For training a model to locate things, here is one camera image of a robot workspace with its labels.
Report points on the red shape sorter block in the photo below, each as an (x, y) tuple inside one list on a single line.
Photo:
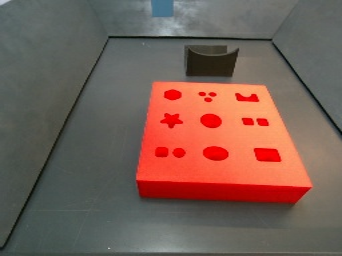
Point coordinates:
[(217, 145)]

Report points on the blue tape patch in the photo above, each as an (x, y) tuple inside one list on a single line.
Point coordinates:
[(162, 8)]

